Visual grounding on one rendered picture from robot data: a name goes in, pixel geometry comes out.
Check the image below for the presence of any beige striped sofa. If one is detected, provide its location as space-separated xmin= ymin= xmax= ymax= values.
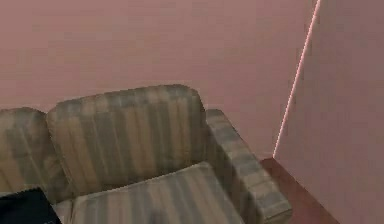
xmin=0 ymin=83 xmax=294 ymax=224

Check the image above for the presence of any black laptop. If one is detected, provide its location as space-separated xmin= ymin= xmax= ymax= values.
xmin=0 ymin=187 xmax=63 ymax=224

